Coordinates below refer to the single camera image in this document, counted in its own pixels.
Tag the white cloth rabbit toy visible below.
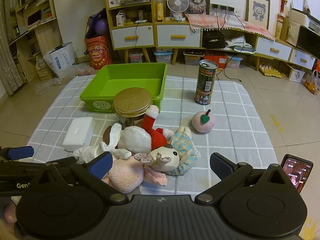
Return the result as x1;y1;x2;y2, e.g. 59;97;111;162
72;141;132;163

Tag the pink plush bunny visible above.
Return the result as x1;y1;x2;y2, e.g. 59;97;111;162
102;157;168;194

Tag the white foam block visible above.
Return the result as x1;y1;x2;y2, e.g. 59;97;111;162
62;116;96;152

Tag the white brown plush doll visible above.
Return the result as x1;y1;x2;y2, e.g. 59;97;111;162
103;123;151;156

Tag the beige dog plush blue dress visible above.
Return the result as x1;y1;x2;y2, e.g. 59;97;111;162
134;126;201;176

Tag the pink knitted apple toy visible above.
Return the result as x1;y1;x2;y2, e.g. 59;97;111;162
191;109;215;133

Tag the red white santa plush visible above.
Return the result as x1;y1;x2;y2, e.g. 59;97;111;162
142;105;174;151

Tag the left hand purple glove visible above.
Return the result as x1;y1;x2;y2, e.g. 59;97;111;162
1;202;17;240

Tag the grey checked mat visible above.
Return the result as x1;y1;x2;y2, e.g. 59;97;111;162
28;76;277;196

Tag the smartphone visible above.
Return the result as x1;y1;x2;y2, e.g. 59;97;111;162
281;154;313;193

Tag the green plastic bin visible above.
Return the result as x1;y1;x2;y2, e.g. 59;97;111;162
80;63;168;113

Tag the glass jar gold lid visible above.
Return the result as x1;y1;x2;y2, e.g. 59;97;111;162
112;87;152;128

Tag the tall dark snack can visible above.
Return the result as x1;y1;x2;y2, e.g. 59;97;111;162
195;60;218;105

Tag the egg tray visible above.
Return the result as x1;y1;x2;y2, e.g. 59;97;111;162
258;64;282;79

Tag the white paper bag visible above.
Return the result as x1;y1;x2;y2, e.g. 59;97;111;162
43;42;75;77

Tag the orange box under cabinet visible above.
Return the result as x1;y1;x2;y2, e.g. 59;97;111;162
203;51;228;68

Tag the red snack bucket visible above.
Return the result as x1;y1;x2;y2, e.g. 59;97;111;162
84;35;112;70

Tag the wooden bookshelf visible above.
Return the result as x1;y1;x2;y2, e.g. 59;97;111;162
12;0;62;83

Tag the clear storage box blue lid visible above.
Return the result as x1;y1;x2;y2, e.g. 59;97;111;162
154;51;173;64

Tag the black bag in shelf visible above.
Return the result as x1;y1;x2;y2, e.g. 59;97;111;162
202;30;226;49

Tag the purple ball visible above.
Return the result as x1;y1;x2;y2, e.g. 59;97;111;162
94;19;108;36

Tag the low yellow drawer cabinet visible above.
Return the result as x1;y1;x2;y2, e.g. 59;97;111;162
155;21;316;69

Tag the pink checked cloth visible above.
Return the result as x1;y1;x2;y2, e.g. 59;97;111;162
185;14;276;41

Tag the tall yellow shelf cabinet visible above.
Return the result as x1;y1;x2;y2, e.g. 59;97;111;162
105;0;156;63

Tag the small white desk fan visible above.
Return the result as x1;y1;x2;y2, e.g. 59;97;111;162
167;0;189;22

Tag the cartoon girl picture frame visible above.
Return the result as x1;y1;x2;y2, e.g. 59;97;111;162
245;0;271;30

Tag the cat picture frame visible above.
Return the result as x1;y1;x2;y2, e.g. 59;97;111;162
185;0;210;15

